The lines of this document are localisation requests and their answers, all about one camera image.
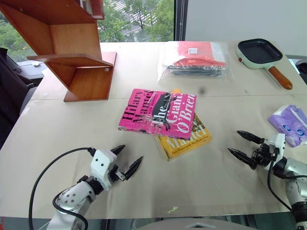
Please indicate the dark grey object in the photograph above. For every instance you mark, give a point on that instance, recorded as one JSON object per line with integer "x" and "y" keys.
{"x": 302, "y": 72}

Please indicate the dark grey rounded shape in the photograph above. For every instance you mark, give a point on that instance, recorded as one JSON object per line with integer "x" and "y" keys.
{"x": 192, "y": 226}

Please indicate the brown wooden bookshelf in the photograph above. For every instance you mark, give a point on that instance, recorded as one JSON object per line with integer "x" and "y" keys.
{"x": 72, "y": 48}

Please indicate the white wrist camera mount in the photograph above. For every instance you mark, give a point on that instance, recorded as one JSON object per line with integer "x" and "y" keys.
{"x": 102, "y": 165}
{"x": 278, "y": 146}

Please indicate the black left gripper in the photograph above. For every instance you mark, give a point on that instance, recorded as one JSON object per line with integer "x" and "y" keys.
{"x": 114, "y": 174}

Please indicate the pink Hilary Mantel book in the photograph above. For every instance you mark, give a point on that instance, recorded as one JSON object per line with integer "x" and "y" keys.
{"x": 158, "y": 112}

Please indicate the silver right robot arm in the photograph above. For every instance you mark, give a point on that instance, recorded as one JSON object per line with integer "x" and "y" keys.
{"x": 296, "y": 182}

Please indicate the yellow Mantel book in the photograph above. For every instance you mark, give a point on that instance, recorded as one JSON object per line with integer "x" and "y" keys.
{"x": 187, "y": 143}

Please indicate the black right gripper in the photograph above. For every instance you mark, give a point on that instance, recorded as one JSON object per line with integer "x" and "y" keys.
{"x": 262, "y": 157}

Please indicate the black window frame post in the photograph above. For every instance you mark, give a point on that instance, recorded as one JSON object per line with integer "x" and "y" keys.
{"x": 180, "y": 21}

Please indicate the black folded fabric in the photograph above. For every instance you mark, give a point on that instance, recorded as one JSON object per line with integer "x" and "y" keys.
{"x": 192, "y": 71}

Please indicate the red folded fabric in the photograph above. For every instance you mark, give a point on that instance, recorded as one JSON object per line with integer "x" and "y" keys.
{"x": 199, "y": 57}

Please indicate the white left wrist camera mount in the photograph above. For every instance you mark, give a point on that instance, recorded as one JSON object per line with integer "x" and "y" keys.
{"x": 102, "y": 165}

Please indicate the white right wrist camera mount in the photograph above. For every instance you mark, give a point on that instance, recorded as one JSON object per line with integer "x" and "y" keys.
{"x": 278, "y": 146}

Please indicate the purple tissue pack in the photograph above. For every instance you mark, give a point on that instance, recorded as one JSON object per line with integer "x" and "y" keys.
{"x": 291, "y": 124}

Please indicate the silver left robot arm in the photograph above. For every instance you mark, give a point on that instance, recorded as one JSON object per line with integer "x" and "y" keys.
{"x": 72, "y": 198}

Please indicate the clear plastic zip bag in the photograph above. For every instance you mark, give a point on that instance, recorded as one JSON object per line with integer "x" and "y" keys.
{"x": 216, "y": 51}

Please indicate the black chair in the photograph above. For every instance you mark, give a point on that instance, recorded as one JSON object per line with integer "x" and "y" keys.
{"x": 12, "y": 95}

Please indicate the green electric frying pan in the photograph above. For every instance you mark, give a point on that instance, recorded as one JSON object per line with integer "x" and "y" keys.
{"x": 260, "y": 52}

